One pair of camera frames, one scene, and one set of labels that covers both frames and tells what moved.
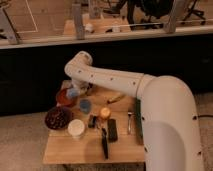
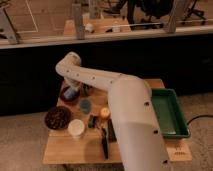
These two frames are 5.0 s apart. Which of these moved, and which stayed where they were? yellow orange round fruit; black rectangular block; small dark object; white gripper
Moved: white gripper
Stayed: black rectangular block; yellow orange round fruit; small dark object
